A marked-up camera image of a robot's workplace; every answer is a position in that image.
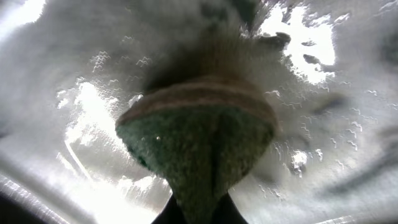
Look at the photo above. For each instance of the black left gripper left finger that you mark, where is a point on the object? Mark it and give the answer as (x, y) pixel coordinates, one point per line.
(171, 214)

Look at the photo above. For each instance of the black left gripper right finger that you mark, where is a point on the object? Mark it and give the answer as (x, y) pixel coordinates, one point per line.
(227, 213)

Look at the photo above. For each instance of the black water tray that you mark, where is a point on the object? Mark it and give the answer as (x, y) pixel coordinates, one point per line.
(70, 68)

